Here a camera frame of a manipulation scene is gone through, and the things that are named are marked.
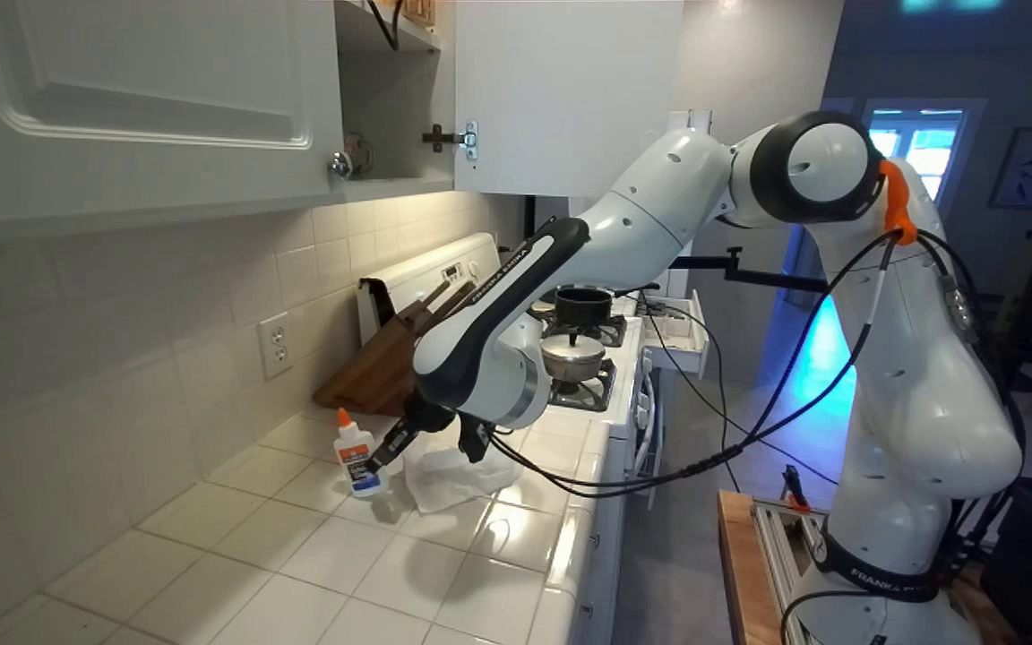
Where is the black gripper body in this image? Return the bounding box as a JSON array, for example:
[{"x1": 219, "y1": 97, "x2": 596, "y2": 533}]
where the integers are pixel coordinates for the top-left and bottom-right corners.
[{"x1": 401, "y1": 389, "x2": 467, "y2": 444}]

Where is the white glue bottle orange cap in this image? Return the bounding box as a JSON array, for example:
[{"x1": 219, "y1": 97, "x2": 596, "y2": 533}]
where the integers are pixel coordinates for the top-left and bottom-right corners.
[{"x1": 328, "y1": 404, "x2": 387, "y2": 501}]

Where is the clear plastic bag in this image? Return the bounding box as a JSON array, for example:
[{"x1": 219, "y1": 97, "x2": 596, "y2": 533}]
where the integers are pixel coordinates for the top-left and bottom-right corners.
[{"x1": 397, "y1": 429, "x2": 527, "y2": 521}]

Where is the wooden knife block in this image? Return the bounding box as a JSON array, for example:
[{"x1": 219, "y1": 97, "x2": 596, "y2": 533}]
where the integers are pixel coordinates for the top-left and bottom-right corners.
[{"x1": 313, "y1": 313, "x2": 426, "y2": 419}]

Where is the silver pan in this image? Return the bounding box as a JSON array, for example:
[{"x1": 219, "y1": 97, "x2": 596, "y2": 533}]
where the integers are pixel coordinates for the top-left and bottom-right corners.
[{"x1": 540, "y1": 331, "x2": 609, "y2": 382}]

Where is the white gas stove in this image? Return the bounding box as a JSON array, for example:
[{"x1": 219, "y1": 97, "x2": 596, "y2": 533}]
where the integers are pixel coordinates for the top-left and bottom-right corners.
[{"x1": 351, "y1": 230, "x2": 675, "y2": 645}]

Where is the black cooking pot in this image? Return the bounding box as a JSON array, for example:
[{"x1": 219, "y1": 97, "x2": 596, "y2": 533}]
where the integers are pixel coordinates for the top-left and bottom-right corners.
[{"x1": 552, "y1": 283, "x2": 617, "y2": 327}]

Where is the metal cabinet knob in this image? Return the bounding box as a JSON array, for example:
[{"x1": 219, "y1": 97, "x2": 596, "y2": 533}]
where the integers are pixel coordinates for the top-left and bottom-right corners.
[{"x1": 324, "y1": 143, "x2": 357, "y2": 183}]

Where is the black cabinet hinge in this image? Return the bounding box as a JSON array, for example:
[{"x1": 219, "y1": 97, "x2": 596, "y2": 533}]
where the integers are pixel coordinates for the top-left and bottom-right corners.
[{"x1": 419, "y1": 113, "x2": 485, "y2": 166}]

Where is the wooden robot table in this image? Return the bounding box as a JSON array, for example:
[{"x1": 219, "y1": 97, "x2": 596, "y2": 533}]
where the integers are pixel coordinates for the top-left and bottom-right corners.
[{"x1": 713, "y1": 487, "x2": 1022, "y2": 645}]

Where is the white open cabinet door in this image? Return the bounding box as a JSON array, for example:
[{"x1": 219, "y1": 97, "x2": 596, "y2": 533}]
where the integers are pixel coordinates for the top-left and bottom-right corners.
[{"x1": 451, "y1": 0, "x2": 708, "y2": 202}]

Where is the red black clamp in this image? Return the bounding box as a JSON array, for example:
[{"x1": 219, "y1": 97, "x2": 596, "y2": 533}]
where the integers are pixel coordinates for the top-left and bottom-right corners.
[{"x1": 775, "y1": 457, "x2": 809, "y2": 512}]

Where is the white closed cabinet door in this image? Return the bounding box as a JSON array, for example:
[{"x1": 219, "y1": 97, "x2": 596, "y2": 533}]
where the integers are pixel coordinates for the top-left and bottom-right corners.
[{"x1": 0, "y1": 0, "x2": 348, "y2": 249}]

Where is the bright window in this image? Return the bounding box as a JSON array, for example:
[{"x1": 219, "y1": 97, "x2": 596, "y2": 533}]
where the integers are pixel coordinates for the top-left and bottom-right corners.
[{"x1": 862, "y1": 103, "x2": 976, "y2": 203}]

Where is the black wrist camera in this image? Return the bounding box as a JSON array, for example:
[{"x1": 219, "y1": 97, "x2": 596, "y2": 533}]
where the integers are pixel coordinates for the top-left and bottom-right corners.
[{"x1": 455, "y1": 409, "x2": 499, "y2": 470}]

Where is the white wall outlet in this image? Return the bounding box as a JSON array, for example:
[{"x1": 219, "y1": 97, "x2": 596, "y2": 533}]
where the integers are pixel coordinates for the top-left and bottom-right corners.
[{"x1": 256, "y1": 307, "x2": 299, "y2": 380}]

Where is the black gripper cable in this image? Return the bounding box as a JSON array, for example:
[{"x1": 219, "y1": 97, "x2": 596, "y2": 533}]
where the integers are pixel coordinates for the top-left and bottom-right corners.
[{"x1": 475, "y1": 230, "x2": 976, "y2": 501}]

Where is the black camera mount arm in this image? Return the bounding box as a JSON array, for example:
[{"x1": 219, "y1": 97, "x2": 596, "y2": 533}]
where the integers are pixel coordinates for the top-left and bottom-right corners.
[{"x1": 666, "y1": 243, "x2": 837, "y2": 297}]

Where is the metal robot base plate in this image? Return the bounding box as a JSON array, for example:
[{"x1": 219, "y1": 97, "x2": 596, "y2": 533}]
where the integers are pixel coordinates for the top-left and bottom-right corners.
[{"x1": 754, "y1": 493, "x2": 836, "y2": 603}]

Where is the black wire in cabinet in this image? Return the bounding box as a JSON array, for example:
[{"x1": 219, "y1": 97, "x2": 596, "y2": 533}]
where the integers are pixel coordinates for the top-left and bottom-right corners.
[{"x1": 363, "y1": 0, "x2": 410, "y2": 55}]

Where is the orange cable clip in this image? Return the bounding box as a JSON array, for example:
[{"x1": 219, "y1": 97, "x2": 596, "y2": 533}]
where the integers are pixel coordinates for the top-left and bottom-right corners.
[{"x1": 879, "y1": 157, "x2": 924, "y2": 249}]

